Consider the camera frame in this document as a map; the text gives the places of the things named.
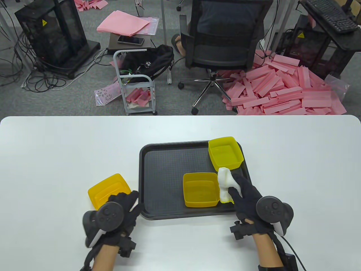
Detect person's left forearm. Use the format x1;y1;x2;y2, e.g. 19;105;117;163
92;244;120;271

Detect white rolling cart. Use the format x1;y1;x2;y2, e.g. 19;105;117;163
113;49;158;115

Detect stack of pink sheets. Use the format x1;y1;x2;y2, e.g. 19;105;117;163
97;10;150;37

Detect person's left hand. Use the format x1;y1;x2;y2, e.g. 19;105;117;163
85;191;143;247

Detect tangle of floor cables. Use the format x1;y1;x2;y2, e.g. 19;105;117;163
0;28;113;92

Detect black cable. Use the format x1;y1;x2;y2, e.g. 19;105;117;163
282;236;307;271

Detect black keyboard stand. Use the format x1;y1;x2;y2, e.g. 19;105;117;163
299;0;361;53

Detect black backpack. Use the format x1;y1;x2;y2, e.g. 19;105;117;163
120;44;175;84

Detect person's right forearm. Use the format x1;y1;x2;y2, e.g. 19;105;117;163
252;233;284;267

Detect patterned plastic bag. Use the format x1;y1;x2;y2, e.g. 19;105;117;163
94;82;122;107

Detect yellow plastic food container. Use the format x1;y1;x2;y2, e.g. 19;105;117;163
208;137;244;172
183;172;221;208
88;173;132;211

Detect clear zip bag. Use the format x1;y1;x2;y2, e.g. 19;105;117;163
128;16;160;36

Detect pile of pink foam strips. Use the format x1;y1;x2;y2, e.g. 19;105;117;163
217;49;348;115

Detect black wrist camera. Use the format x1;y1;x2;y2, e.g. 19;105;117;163
230;221;254;240
118;236;138;257

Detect black battery pack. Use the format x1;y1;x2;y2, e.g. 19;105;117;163
282;253;299;271

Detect black smartphone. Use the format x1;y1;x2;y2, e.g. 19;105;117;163
117;35;145;46

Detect small heap of pink foam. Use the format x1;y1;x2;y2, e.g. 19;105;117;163
74;0;109;12

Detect white desk leg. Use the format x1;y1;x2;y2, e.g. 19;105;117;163
161;0;172;84

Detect black mesh office chair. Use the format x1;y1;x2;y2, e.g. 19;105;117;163
178;0;273;115

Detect black plastic tray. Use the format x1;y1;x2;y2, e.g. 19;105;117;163
139;140;256;220

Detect person's right hand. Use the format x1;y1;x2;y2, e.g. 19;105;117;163
228;173;275;237

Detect pink foam pieces in cart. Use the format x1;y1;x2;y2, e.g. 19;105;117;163
126;88;151;108

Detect clear plastic bag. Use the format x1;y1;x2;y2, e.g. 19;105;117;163
324;75;350;102

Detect black keyboard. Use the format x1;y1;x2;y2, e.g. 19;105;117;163
300;0;359;34

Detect white yellow-edged dish cloth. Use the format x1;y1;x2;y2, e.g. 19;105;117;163
217;167;243;204

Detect black and white controller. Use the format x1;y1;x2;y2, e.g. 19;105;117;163
82;202;125;248
256;196;294;236

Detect black computer cabinet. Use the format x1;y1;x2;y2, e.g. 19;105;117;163
283;14;353;79
15;0;101;79

